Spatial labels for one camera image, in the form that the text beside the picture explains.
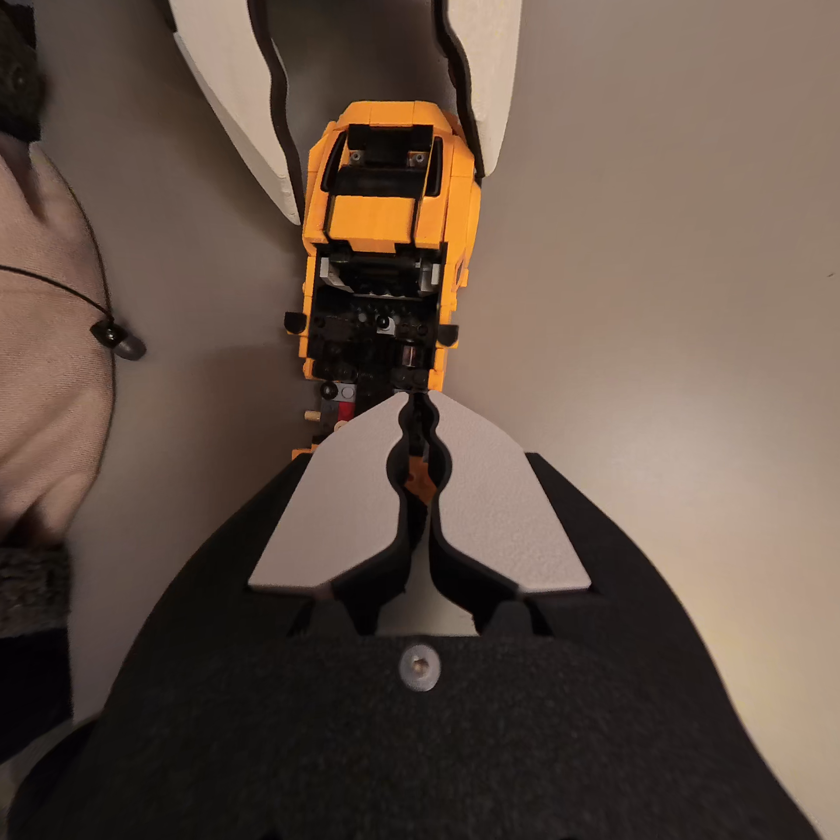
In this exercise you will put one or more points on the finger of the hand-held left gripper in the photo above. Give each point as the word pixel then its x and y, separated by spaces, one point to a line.
pixel 229 72
pixel 489 65

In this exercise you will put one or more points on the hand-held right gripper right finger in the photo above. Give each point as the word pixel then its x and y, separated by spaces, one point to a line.
pixel 505 512

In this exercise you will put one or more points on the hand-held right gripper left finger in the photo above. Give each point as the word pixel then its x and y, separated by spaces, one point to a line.
pixel 341 505

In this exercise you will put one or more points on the orange lego car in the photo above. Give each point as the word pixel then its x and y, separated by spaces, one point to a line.
pixel 387 216

